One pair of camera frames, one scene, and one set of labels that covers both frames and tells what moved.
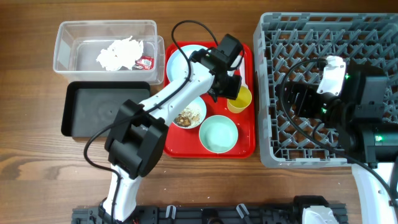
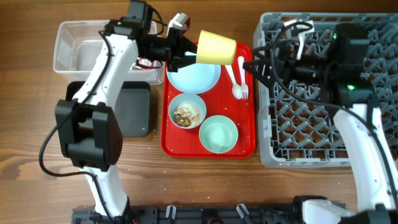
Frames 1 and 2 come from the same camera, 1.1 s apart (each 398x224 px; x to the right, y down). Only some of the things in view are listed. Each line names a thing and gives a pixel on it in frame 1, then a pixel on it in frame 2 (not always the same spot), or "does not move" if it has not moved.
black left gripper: x=233 y=90 → x=176 y=46
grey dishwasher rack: x=289 y=47 does not move
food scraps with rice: x=189 y=117 does not move
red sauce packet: x=144 y=63 does not move
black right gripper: x=296 y=89 → x=265 y=65
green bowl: x=218 y=134 does not move
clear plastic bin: x=78 y=44 does not move
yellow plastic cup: x=243 y=99 → x=216 y=49
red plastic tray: x=222 y=129 does not move
